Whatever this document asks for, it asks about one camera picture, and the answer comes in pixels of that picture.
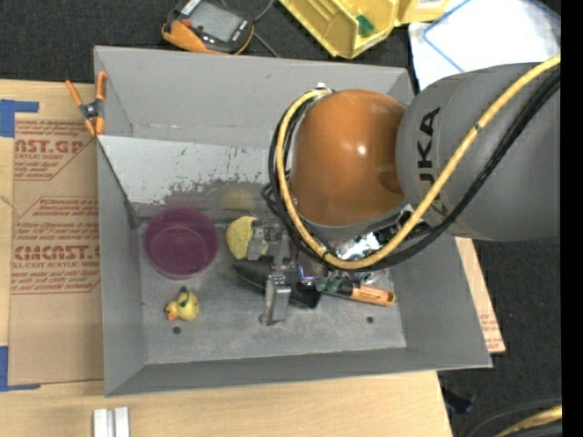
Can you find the yellow toy fruit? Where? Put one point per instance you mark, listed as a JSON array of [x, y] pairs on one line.
[[238, 238]]

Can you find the yellow rubber duck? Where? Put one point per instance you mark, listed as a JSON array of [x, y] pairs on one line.
[[184, 307]]

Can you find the grey metal bin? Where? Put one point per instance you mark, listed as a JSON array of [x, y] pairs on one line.
[[237, 335]]

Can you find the brown cardboard board, red print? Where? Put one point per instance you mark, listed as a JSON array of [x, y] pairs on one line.
[[54, 244]]

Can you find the orange and black marker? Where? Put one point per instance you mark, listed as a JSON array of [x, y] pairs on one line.
[[371, 295]]

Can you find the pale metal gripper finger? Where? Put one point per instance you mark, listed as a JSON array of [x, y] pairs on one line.
[[277, 303], [260, 247]]

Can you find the purple plastic cup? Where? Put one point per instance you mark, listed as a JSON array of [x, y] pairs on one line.
[[181, 243]]

